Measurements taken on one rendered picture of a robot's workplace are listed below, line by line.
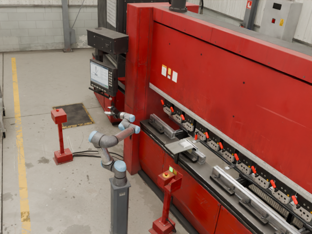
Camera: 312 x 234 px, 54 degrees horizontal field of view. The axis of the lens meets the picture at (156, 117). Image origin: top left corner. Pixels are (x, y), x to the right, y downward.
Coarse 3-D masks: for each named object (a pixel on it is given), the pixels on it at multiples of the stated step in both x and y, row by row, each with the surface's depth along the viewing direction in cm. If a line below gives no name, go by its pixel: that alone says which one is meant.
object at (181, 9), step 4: (172, 0) 319; (176, 0) 315; (180, 0) 315; (184, 0) 317; (172, 4) 320; (176, 4) 317; (180, 4) 316; (184, 4) 319; (172, 8) 319; (176, 8) 318; (180, 8) 317; (184, 8) 321; (200, 12) 317
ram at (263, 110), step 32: (160, 32) 338; (160, 64) 351; (192, 64) 302; (224, 64) 265; (256, 64) 237; (192, 96) 313; (224, 96) 274; (256, 96) 243; (288, 96) 219; (224, 128) 282; (256, 128) 250; (288, 128) 224; (256, 160) 257; (288, 160) 230
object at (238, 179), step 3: (240, 177) 316; (243, 177) 313; (237, 180) 314; (240, 180) 312; (243, 180) 315; (246, 180) 315; (240, 183) 312; (243, 183) 317; (246, 183) 320; (249, 183) 324; (252, 183) 325; (243, 186) 320; (246, 186) 321
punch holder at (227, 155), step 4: (224, 144) 286; (228, 144) 282; (224, 148) 288; (228, 148) 283; (232, 148) 278; (224, 152) 288; (228, 152) 284; (232, 152) 280; (236, 152) 279; (224, 156) 290; (228, 156) 285; (232, 156) 280; (228, 160) 286; (232, 160) 282; (236, 160) 286
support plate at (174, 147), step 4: (180, 140) 343; (184, 140) 344; (168, 144) 334; (172, 144) 335; (176, 144) 336; (168, 148) 328; (172, 148) 329; (176, 148) 329; (180, 148) 330; (184, 148) 330; (188, 148) 331; (192, 148) 333; (172, 152) 322; (176, 152) 322
